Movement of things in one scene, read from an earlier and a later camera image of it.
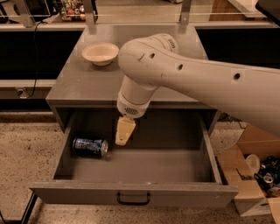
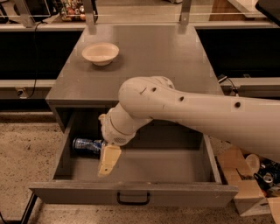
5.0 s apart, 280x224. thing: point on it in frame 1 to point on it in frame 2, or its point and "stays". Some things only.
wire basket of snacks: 73,10 stays
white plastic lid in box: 253,162 stays
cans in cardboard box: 269,176 stays
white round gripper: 130,109 to 112,133
